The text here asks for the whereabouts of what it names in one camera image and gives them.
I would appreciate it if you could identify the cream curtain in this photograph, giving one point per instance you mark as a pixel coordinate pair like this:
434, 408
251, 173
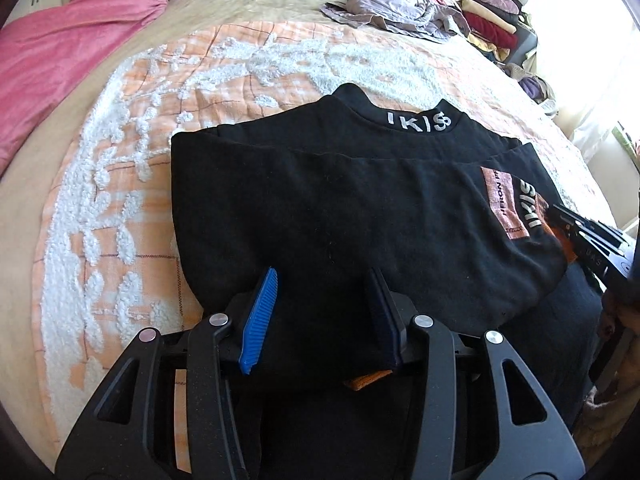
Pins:
585, 50

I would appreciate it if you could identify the pink blanket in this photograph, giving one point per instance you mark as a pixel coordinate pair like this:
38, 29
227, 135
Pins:
65, 45

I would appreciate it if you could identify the grey chair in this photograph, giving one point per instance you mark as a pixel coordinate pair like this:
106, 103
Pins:
525, 45

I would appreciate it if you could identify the lilac crumpled garment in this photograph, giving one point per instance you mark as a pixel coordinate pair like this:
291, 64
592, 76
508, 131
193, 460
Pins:
395, 10

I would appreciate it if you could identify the beige bed blanket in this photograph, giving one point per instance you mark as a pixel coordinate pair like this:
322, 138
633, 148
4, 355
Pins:
250, 10

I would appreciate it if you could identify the stack of folded clothes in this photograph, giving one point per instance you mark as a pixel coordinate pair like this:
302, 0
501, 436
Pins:
480, 10

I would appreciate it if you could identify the orange and white quilt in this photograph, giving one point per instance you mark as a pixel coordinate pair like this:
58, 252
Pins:
120, 200

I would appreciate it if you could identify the black sweater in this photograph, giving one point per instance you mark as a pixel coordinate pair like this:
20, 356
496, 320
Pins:
325, 200

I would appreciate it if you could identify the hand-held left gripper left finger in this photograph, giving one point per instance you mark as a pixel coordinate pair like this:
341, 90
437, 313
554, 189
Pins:
260, 320

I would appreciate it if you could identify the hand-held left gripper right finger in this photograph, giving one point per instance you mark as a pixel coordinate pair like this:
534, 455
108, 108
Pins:
382, 315

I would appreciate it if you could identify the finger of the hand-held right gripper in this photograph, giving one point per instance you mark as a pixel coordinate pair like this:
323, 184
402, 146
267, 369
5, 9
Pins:
572, 240
570, 215

